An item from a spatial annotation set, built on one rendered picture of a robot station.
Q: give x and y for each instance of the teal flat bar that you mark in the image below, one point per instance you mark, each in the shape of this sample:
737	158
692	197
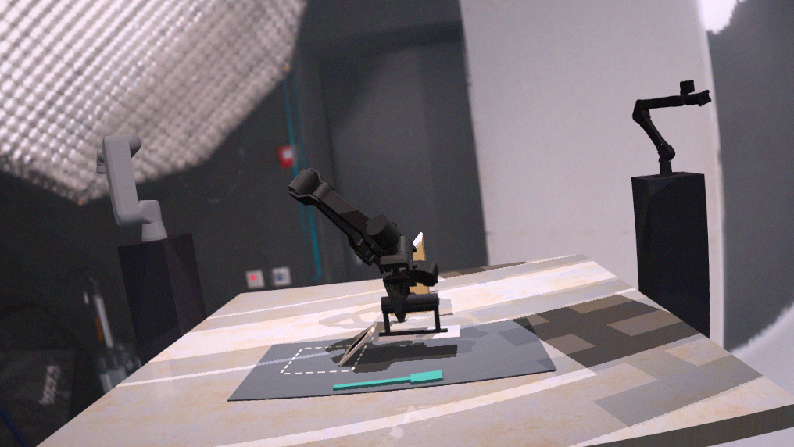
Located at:
420	378

